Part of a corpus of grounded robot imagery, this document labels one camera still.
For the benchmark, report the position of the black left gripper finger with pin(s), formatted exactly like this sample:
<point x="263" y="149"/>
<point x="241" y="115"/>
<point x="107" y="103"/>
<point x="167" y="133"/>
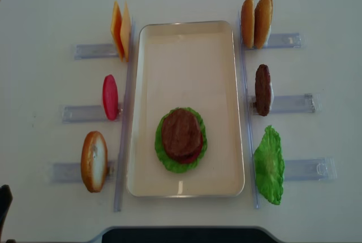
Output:
<point x="5" y="203"/>

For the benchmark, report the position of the orange cheese slice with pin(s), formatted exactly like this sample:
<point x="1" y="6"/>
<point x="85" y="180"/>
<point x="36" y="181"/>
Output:
<point x="125" y="32"/>
<point x="115" y="27"/>

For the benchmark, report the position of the clear holder bread slice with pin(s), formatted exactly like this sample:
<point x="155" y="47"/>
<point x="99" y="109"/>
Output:
<point x="71" y="172"/>

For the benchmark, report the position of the bread slice standing left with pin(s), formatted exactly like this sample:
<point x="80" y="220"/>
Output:
<point x="94" y="162"/>

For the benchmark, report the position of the clear holder tomato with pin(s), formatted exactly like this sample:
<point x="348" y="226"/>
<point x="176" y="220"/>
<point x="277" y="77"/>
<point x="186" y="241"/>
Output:
<point x="83" y="114"/>

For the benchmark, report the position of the red tomato slice standing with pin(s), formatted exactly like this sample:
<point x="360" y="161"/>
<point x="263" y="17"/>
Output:
<point x="110" y="97"/>

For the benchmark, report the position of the clear holder cheese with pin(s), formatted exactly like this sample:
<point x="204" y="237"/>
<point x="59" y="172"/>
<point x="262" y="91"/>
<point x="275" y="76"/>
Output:
<point x="94" y="51"/>

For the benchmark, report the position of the green lettuce leaf on tray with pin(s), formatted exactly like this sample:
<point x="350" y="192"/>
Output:
<point x="164" y="156"/>

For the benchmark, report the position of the red tomato slice on tray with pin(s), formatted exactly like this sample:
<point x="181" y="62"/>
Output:
<point x="186" y="159"/>

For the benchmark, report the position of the brown meat patty on tray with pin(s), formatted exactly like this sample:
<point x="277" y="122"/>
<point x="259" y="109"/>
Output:
<point x="180" y="133"/>

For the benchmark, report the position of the green lettuce leaf standing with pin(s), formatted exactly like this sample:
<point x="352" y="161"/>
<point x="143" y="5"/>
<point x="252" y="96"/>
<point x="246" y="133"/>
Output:
<point x="270" y="166"/>

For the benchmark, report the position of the brown meat patty standing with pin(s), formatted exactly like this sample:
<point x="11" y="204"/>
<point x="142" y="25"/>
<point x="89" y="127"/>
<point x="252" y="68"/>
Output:
<point x="263" y="89"/>

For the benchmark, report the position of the clear holder lettuce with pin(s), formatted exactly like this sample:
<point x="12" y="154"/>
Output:
<point x="310" y="169"/>

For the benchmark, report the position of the black base at table edge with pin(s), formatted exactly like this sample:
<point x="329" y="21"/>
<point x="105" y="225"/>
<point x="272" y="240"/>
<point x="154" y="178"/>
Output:
<point x="186" y="235"/>

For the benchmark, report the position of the cream rectangular metal tray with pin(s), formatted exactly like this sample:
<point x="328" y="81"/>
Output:
<point x="185" y="65"/>

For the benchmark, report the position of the bun half outer left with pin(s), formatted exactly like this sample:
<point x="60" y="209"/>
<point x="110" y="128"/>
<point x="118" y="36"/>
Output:
<point x="248" y="23"/>

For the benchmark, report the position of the bun half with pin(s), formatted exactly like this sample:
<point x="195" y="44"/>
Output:
<point x="248" y="23"/>
<point x="263" y="20"/>

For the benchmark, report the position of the clear holder buns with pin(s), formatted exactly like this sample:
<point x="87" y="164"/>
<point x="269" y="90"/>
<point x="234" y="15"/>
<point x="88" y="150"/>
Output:
<point x="285" y="41"/>

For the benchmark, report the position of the clear holder patty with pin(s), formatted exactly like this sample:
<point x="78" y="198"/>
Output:
<point x="303" y="103"/>

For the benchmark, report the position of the bun half right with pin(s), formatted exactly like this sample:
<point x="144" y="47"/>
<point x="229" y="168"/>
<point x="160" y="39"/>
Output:
<point x="263" y="20"/>

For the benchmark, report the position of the clear long rail left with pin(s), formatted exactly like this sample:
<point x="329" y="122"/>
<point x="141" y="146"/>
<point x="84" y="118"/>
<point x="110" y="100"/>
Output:
<point x="124" y="118"/>

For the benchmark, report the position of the clear long rail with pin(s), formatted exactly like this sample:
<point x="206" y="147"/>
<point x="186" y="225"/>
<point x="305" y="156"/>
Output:
<point x="248" y="121"/>
<point x="124" y="118"/>

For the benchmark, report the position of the clear long rail right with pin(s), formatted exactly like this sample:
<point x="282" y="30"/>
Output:
<point x="248" y="121"/>

